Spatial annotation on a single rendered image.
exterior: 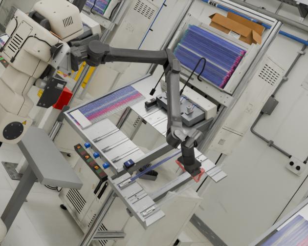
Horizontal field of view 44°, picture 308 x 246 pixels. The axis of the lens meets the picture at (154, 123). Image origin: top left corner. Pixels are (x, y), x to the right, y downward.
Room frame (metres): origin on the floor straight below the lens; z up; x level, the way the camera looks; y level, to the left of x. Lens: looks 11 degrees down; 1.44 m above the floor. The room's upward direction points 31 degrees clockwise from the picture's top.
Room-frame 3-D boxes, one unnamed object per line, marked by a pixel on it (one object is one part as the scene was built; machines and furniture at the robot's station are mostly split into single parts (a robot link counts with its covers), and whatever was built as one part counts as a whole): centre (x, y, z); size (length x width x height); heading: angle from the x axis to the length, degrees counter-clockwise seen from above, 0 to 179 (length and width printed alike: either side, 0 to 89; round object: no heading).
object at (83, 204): (2.71, -0.13, 0.31); 0.70 x 0.65 x 0.62; 49
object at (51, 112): (2.83, 0.72, 0.39); 0.24 x 0.24 x 0.78; 49
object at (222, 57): (2.58, -0.09, 1.52); 0.51 x 0.13 x 0.27; 49
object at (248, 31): (2.88, -0.21, 1.82); 0.68 x 0.30 x 0.20; 49
